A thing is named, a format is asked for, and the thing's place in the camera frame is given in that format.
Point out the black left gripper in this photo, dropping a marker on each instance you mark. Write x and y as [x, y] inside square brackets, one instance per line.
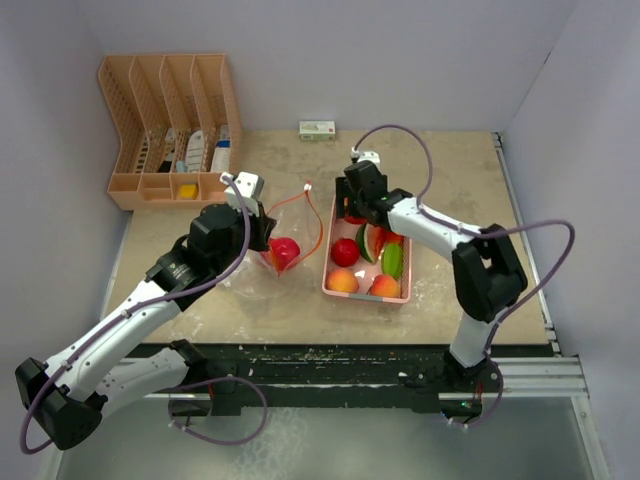
[262, 226]

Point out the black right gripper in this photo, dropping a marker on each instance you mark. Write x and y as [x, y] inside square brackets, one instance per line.
[343, 192]

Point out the red apple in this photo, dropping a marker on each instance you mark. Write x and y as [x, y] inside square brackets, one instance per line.
[354, 220]
[283, 251]

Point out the dark red round fruit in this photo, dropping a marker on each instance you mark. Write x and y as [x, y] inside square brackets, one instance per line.
[345, 252]

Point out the clear orange-zipper top bag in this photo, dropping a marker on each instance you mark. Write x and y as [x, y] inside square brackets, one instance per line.
[298, 218]

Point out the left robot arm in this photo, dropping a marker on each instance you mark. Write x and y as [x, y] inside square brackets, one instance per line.
[67, 396]

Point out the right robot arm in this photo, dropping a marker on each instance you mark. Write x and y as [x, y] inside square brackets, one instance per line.
[488, 275]

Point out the yellow grey stamp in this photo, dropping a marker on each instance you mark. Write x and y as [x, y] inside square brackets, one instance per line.
[188, 191]

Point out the watermelon slice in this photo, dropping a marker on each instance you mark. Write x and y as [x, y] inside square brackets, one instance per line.
[370, 240]

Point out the blue white box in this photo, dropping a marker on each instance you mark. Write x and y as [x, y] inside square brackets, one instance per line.
[221, 157]

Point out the pink perforated plastic basket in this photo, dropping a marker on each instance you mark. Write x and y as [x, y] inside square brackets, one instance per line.
[364, 271]

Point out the white leaflet package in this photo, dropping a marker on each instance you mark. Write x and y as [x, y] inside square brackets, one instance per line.
[194, 152]

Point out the green white small box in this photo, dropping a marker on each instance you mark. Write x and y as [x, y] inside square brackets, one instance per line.
[317, 130]

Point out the peach plastic file organizer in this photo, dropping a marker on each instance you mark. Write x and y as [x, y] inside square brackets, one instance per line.
[157, 101]

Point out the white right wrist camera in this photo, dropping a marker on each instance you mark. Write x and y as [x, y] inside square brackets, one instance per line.
[357, 156]

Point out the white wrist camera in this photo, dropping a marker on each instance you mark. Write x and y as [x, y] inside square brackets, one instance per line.
[246, 186]
[357, 156]

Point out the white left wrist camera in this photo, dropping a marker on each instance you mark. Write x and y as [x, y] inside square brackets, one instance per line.
[246, 186]

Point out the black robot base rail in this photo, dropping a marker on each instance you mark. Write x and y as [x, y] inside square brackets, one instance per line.
[420, 378]

